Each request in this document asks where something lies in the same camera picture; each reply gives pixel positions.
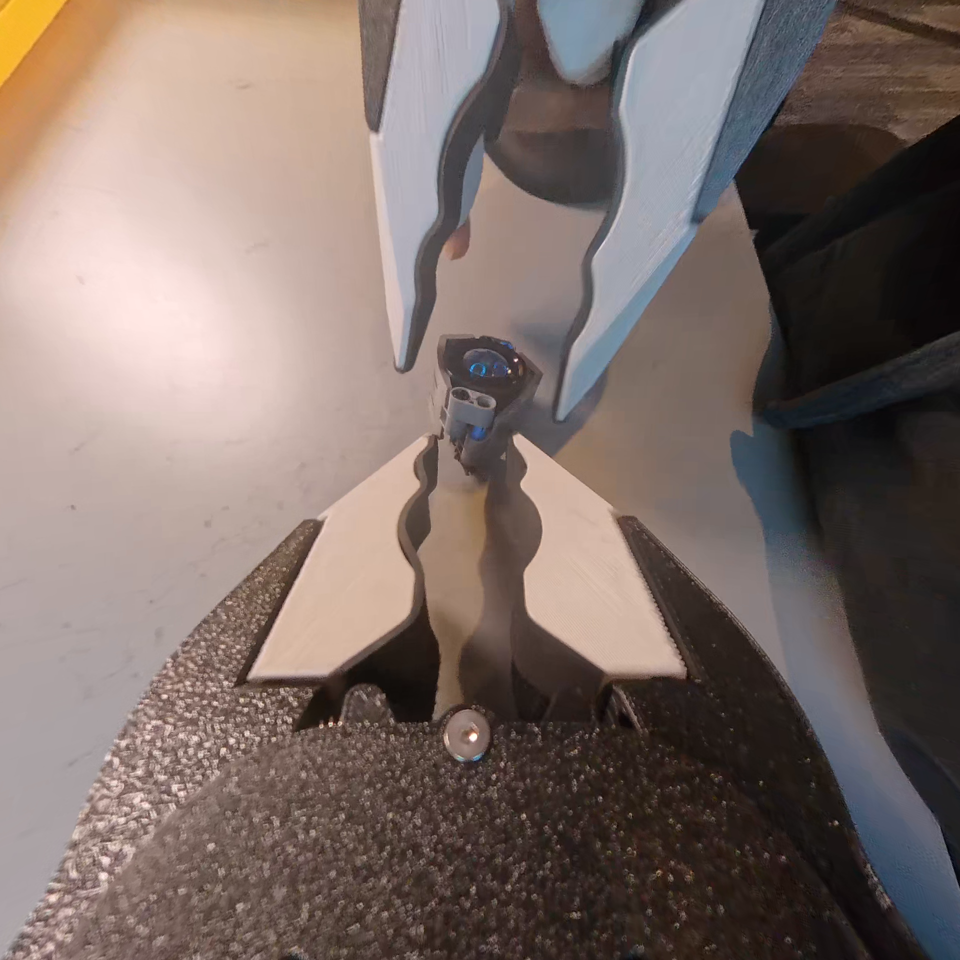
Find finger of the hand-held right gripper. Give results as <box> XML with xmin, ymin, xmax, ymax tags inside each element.
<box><xmin>369</xmin><ymin>0</ymin><xmax>505</xmax><ymax>374</ymax></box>
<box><xmin>552</xmin><ymin>0</ymin><xmax>766</xmax><ymax>423</ymax></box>

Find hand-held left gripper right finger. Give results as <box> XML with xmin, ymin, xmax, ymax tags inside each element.
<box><xmin>491</xmin><ymin>437</ymin><xmax>690</xmax><ymax>721</ymax></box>

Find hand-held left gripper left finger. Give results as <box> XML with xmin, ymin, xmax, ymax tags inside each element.
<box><xmin>243</xmin><ymin>433</ymin><xmax>441</xmax><ymax>725</ymax></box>

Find grey curved toy panel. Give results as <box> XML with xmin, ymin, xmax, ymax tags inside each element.
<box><xmin>431</xmin><ymin>333</ymin><xmax>543</xmax><ymax>466</ymax></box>

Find black toy lens assembly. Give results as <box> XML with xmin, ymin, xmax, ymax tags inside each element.
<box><xmin>438</xmin><ymin>333</ymin><xmax>537</xmax><ymax>481</ymax></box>

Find person's right hand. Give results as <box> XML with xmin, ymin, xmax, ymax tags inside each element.
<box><xmin>441</xmin><ymin>45</ymin><xmax>627</xmax><ymax>262</ymax></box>

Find person's black hoodie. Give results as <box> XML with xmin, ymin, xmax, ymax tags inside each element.
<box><xmin>750</xmin><ymin>135</ymin><xmax>960</xmax><ymax>826</ymax></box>

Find yellow storage bin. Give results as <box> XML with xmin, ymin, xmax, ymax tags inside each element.
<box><xmin>0</xmin><ymin>0</ymin><xmax>72</xmax><ymax>84</ymax></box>

